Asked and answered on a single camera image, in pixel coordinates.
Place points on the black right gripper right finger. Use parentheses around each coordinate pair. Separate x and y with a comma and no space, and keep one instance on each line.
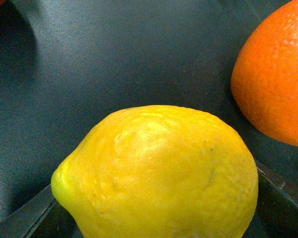
(277,210)

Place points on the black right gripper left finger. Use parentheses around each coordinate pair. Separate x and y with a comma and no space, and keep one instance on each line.
(40,217)

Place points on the large orange front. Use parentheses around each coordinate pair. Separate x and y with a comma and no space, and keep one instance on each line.
(264,80)

